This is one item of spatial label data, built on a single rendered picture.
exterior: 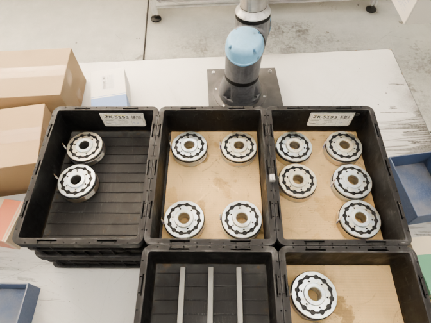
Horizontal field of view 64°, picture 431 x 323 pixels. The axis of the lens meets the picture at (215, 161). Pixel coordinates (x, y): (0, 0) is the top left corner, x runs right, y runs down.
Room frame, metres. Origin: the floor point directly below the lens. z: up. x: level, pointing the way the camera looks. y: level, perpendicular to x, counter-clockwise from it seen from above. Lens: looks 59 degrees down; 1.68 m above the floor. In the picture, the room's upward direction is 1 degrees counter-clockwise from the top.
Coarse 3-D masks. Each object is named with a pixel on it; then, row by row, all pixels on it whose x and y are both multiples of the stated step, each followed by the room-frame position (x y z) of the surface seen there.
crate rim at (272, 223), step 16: (160, 112) 0.61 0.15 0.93; (160, 128) 0.57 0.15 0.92; (160, 144) 0.51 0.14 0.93; (272, 192) 0.36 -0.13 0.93; (272, 208) 0.32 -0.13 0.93; (272, 224) 0.28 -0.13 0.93; (144, 240) 0.25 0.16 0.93; (160, 240) 0.25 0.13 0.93; (176, 240) 0.25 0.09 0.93; (192, 240) 0.24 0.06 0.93; (208, 240) 0.24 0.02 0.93; (224, 240) 0.24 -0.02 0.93; (240, 240) 0.24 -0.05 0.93; (256, 240) 0.24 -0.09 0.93; (272, 240) 0.24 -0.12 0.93
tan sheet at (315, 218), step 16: (320, 144) 0.56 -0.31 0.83; (320, 160) 0.50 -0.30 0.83; (320, 176) 0.45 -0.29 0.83; (320, 192) 0.40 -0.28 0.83; (288, 208) 0.36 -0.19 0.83; (304, 208) 0.36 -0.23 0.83; (320, 208) 0.35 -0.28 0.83; (336, 208) 0.35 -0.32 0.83; (288, 224) 0.31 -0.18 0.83; (304, 224) 0.31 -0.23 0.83; (320, 224) 0.31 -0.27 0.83; (336, 224) 0.31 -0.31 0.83
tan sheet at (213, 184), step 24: (216, 144) 0.57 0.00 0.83; (168, 168) 0.49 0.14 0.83; (192, 168) 0.49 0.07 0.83; (216, 168) 0.49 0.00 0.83; (240, 168) 0.48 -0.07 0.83; (168, 192) 0.41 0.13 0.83; (192, 192) 0.41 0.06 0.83; (216, 192) 0.41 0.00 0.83; (240, 192) 0.41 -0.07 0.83; (216, 216) 0.34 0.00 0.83
